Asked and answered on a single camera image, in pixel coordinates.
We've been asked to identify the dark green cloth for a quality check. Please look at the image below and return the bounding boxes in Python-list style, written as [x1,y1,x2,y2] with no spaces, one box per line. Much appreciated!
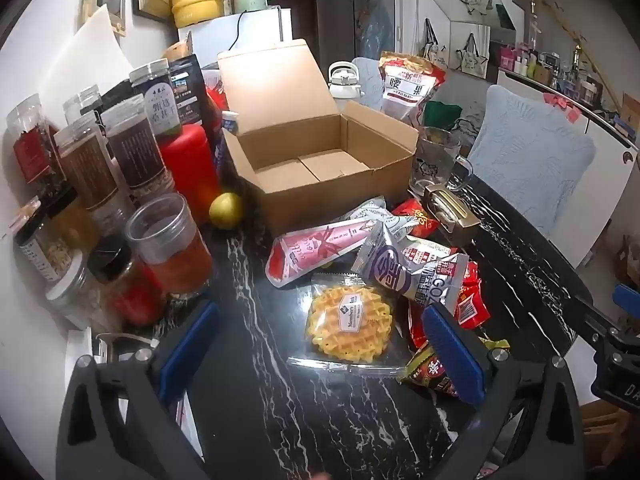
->
[422,101,463,128]

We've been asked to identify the red gold-print snack packet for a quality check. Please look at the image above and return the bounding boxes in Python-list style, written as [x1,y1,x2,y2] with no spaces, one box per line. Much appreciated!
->
[390,199,443,238]

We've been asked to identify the cluster of bottles and trinkets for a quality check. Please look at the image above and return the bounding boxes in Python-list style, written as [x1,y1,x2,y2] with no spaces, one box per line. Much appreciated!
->
[500,0,640,111]

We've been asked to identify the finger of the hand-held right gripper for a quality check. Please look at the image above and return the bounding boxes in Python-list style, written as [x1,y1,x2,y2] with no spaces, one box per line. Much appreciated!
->
[567,297,640,346]
[614,282,640,313]

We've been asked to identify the silver-blue snack packet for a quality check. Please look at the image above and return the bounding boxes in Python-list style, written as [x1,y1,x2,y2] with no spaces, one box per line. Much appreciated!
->
[350,222,473,318]

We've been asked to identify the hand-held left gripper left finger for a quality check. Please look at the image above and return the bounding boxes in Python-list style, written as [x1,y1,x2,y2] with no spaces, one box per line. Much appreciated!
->
[55,300,221,480]

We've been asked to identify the red white cashew bag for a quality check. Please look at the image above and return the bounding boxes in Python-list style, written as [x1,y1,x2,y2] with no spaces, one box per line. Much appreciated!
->
[377,51,447,126]

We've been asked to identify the clear yellow waffle packet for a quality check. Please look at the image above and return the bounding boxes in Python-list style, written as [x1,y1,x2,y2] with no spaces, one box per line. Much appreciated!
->
[287,272,408,378]

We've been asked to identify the red plastic canister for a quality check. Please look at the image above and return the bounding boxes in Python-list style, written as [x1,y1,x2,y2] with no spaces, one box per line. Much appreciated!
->
[159,124,223,223]

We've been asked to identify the hanging printed tote bag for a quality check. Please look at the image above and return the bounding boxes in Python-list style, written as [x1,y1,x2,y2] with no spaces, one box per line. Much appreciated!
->
[452,32,491,78]
[422,17,451,68]

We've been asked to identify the cardboard box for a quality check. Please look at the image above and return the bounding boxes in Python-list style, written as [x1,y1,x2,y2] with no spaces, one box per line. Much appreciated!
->
[217,39,420,236]

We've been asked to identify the white paper sheets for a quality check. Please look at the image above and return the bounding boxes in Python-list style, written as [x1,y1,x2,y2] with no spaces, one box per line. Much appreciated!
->
[37,4,133,111]

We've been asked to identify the black printed food bag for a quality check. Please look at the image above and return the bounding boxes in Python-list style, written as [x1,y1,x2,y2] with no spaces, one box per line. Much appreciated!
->
[167,54,208,126]

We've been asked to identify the yellow enamel pot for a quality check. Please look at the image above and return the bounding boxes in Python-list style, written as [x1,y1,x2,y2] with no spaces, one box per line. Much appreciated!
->
[171,0,251,28]

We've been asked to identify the grey-blue leaf-pattern chair cushion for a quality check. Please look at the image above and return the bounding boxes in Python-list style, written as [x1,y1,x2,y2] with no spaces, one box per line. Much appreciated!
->
[352,57,386,111]
[470,85,596,241]

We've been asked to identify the red white-label snack packet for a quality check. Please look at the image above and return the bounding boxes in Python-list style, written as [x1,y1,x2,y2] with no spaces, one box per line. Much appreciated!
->
[452,260,493,331]

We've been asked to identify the white kettle-shaped bottle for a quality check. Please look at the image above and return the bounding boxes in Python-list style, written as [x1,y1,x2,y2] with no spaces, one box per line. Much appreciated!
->
[327,61,368,111]

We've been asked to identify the white red snack packet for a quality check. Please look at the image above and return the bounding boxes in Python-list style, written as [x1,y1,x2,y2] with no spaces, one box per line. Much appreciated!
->
[405,234,458,266]

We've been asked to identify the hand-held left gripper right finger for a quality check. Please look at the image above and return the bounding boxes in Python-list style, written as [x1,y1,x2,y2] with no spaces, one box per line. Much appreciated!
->
[422,302,583,480]

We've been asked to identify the red gift box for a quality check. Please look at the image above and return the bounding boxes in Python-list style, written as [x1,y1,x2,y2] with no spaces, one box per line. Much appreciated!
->
[202,72,226,126]

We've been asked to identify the cluster of clear food jars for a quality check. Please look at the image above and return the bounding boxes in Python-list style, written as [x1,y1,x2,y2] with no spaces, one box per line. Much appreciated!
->
[6,58,216,333]

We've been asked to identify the pink cloth bow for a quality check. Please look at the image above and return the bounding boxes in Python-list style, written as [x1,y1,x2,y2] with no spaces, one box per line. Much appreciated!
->
[542,91,583,123]

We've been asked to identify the plain red snack packet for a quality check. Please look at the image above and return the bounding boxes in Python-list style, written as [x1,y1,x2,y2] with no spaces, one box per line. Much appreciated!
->
[407,300,436,351]

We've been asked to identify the yellow lemon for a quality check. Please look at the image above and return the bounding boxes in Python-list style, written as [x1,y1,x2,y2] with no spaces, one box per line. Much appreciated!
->
[209,192,244,228]

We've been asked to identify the gold windowed snack box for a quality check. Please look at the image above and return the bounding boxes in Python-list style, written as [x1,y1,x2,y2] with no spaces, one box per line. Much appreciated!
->
[424,184,482,246]

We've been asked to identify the white fridge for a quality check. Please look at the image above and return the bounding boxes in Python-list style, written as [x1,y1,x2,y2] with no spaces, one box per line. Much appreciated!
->
[177,6,292,68]

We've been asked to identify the brown door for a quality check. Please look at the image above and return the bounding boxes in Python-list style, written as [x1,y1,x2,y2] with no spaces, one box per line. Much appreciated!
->
[277,0,318,43]

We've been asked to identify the green-edged dark snack packet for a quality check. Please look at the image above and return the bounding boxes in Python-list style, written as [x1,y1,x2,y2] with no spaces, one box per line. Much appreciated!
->
[397,345,468,401]

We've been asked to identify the blue plastic bag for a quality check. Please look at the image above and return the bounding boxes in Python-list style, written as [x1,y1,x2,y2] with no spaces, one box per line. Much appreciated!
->
[357,0,396,56]

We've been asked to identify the clear glass mug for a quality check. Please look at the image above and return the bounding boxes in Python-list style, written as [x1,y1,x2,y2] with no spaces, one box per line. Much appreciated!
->
[410,127,473,193]

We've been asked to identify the pink ribbon-print snack packet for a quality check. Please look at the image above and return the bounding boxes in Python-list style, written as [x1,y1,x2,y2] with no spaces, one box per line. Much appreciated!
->
[265,212,388,289]

